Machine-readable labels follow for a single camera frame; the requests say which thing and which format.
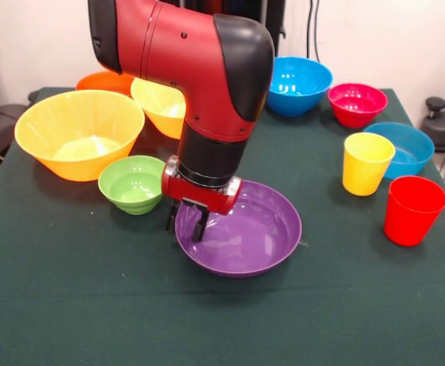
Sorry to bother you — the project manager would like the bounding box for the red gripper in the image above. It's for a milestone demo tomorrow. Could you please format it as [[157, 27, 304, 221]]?
[[160, 170, 243, 242]]

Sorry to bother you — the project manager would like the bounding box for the purple bowl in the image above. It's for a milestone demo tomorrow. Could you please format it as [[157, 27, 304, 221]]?
[[174, 179, 303, 279]]

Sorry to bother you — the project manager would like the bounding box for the small green bowl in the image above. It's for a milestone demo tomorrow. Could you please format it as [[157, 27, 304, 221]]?
[[98, 155, 167, 217]]

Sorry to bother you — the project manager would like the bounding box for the dark green tablecloth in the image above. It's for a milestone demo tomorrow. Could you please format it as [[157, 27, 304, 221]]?
[[0, 86, 445, 366]]

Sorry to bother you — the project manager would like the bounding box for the small orange bowl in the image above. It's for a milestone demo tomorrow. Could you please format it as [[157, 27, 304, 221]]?
[[75, 71, 136, 97]]

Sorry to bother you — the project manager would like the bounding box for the deep blue bowl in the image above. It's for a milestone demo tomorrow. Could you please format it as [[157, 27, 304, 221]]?
[[265, 56, 335, 117]]

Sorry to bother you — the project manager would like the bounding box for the yellow cup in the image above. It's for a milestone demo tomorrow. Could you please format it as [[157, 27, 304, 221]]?
[[341, 132, 397, 197]]

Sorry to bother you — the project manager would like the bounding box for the small pink bowl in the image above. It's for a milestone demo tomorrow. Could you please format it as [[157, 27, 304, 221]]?
[[328, 82, 389, 130]]

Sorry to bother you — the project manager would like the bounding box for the red cup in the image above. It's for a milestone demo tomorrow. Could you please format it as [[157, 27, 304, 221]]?
[[383, 175, 445, 248]]

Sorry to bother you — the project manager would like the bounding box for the shallow blue bowl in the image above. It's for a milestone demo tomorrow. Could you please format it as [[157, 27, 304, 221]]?
[[363, 121, 436, 181]]

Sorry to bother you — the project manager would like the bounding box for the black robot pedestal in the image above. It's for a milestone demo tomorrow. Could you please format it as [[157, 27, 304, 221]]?
[[165, 0, 287, 58]]

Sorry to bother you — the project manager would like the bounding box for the black wall cable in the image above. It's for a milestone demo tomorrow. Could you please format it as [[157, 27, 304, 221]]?
[[306, 0, 322, 63]]

